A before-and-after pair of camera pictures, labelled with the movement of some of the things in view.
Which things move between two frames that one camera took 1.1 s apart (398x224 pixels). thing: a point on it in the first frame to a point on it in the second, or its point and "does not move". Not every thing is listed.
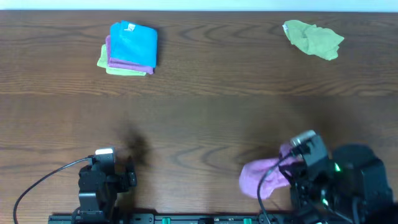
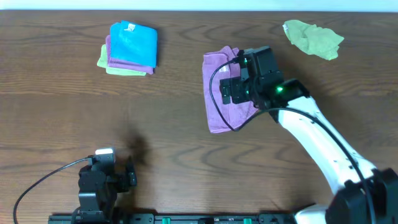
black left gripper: x=125 y=175 does not move
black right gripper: x=296 y=177 to x=235 y=84
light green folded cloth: x=103 y=62 does not move
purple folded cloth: x=124 y=65 does not move
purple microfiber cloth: x=258 y=178 to x=222 y=63
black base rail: x=128 y=218 does not move
